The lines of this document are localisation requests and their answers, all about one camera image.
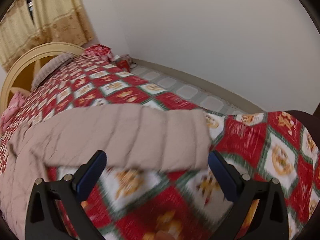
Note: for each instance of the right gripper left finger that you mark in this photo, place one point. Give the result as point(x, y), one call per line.
point(43, 220)

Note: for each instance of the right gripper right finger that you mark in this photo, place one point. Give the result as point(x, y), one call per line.
point(270, 220)

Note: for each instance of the pink puffer jacket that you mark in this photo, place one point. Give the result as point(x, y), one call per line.
point(132, 136)

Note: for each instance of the red teddy bear bedspread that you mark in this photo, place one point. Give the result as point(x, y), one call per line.
point(133, 203)

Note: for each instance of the pink folded blanket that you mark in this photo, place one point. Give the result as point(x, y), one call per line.
point(14, 106)

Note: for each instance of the cream wooden headboard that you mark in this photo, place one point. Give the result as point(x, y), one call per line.
point(20, 76)

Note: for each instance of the striped grey pillow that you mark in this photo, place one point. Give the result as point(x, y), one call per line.
point(50, 67)

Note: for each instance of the red box on floor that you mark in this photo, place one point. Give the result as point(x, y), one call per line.
point(123, 64)

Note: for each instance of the red floral cloth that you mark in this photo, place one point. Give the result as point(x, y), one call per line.
point(101, 51)

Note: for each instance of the beige curtain behind headboard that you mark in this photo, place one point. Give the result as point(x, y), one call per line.
point(49, 21)

